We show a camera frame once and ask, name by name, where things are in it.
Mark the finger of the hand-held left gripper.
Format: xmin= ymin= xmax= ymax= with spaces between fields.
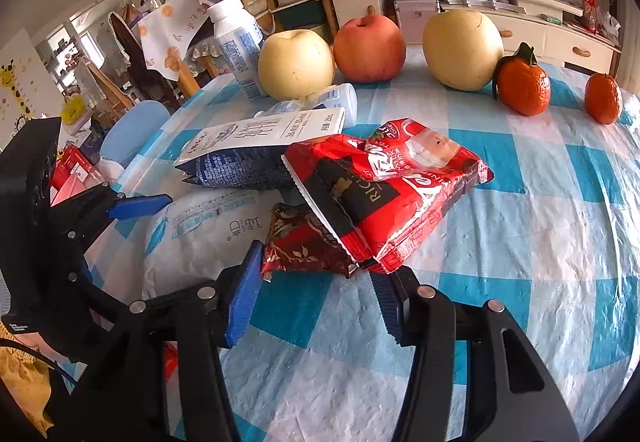
xmin=59 ymin=224 xmax=137 ymax=332
xmin=50 ymin=183 xmax=174 ymax=245

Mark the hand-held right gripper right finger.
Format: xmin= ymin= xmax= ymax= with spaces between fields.
xmin=370 ymin=264 xmax=581 ymax=442

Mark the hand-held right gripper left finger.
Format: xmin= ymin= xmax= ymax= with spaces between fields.
xmin=47 ymin=240 xmax=264 ymax=442

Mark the white tissue pack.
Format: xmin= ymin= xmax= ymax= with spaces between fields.
xmin=141 ymin=189 xmax=296 ymax=303

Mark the dark red foil wrapper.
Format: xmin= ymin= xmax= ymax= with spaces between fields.
xmin=260 ymin=202 xmax=361 ymax=281

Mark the red black snack bag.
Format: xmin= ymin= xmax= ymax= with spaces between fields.
xmin=281 ymin=118 xmax=496 ymax=275

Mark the white plastic bag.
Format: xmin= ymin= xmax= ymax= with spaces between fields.
xmin=97 ymin=157 xmax=126 ymax=183

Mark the blue round stool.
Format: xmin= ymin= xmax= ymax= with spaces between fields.
xmin=99 ymin=100 xmax=171 ymax=167

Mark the white dark blue milk carton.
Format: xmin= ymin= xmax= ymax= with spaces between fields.
xmin=174 ymin=108 xmax=347 ymax=191

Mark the yellow bag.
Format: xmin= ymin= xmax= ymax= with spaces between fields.
xmin=60 ymin=94 xmax=88 ymax=125

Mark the yellow cloth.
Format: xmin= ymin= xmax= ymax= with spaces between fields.
xmin=0 ymin=352 xmax=53 ymax=428

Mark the blue white checked tablecloth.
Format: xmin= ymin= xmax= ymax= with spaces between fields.
xmin=85 ymin=46 xmax=640 ymax=442

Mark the dark wooden chair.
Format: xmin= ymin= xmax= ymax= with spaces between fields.
xmin=107 ymin=12 xmax=166 ymax=102

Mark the white orange print cloth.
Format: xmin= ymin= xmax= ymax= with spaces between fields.
xmin=137 ymin=0 xmax=216 ymax=82

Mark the tall white plastic bottle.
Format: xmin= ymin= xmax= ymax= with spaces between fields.
xmin=206 ymin=0 xmax=268 ymax=102

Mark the yellow apple left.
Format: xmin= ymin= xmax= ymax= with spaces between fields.
xmin=257 ymin=29 xmax=336 ymax=101

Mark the small white plastic bottle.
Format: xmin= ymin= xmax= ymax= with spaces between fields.
xmin=255 ymin=82 xmax=359 ymax=127

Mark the teal storage box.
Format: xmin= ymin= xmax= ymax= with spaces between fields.
xmin=272 ymin=0 xmax=326 ymax=30

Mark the tangerine with green leaf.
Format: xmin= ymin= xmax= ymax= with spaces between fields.
xmin=492 ymin=42 xmax=552 ymax=117

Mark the red apple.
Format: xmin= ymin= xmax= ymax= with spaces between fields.
xmin=332 ymin=6 xmax=407 ymax=83

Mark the yellow pear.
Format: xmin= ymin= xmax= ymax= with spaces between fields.
xmin=422 ymin=9 xmax=505 ymax=91

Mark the pink metal case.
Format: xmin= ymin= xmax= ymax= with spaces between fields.
xmin=393 ymin=0 xmax=443 ymax=45

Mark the small orange tangerine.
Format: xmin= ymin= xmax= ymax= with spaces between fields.
xmin=584 ymin=72 xmax=624 ymax=125

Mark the white television cabinet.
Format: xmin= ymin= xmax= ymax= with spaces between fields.
xmin=312 ymin=0 xmax=623 ymax=77

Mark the black cable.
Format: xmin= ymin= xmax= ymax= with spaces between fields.
xmin=0 ymin=344 xmax=76 ymax=393

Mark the giraffe wall sticker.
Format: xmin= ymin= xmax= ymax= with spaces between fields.
xmin=0 ymin=62 xmax=31 ymax=123

